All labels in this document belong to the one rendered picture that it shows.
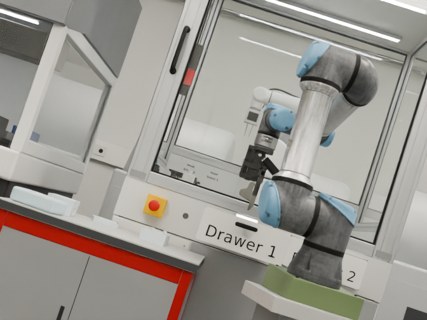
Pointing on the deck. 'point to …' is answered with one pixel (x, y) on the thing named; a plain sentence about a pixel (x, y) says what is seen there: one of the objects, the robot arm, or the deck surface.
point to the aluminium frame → (394, 200)
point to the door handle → (178, 49)
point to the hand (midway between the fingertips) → (251, 207)
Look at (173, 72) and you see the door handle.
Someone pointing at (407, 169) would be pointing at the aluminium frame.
